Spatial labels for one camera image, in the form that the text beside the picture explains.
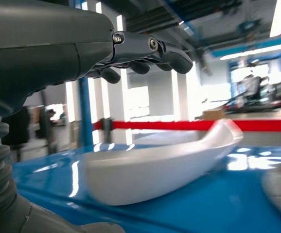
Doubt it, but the brown cardboard box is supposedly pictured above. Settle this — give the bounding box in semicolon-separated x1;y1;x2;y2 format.
202;108;227;121

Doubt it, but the chrome barrier stanchion post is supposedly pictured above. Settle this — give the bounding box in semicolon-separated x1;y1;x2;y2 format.
100;116;113;144

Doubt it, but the person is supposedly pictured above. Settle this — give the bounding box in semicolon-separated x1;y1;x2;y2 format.
45;108;60;154

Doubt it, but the red barrier tape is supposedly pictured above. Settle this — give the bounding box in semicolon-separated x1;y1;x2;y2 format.
91;119;281;133

